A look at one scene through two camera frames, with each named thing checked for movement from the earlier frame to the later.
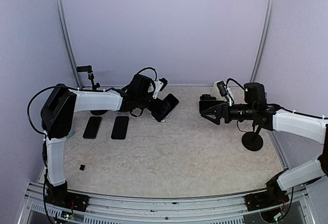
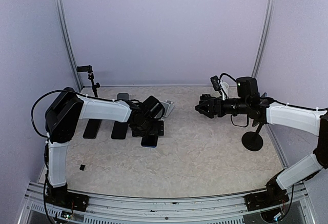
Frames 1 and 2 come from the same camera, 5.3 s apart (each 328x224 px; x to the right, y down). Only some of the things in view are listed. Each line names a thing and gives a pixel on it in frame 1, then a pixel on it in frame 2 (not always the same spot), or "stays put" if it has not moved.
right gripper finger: x=212 y=110 → x=203 y=104
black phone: x=120 y=129 stays put
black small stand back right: x=207 y=97 stays put
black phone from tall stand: x=93 y=127 stays put
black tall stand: x=88 y=68 stays put
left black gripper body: x=155 y=108 → x=148 y=129
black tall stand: x=252 y=140 stays put
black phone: x=172 y=101 → x=149 y=141
